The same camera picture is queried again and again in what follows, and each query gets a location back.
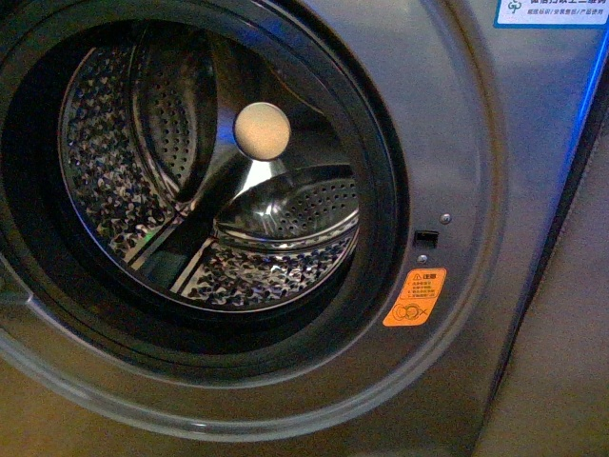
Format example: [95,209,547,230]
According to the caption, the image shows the grey front-load washing machine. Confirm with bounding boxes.
[1,1,608,456]

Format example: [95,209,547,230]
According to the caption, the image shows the steel perforated drum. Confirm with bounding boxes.
[58,21,359,313]

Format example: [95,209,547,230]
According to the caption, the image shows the orange warning sticker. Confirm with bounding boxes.
[383,268,447,328]

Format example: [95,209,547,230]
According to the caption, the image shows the upper latch screw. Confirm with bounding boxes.
[440,213,452,225]

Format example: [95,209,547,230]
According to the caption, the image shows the beige side cabinet panel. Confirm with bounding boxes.
[475,126,608,456]

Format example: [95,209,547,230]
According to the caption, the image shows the black rubber door gasket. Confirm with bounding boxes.
[1,1,406,385]

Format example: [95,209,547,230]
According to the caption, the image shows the blue white energy label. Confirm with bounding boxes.
[495,0,608,29]

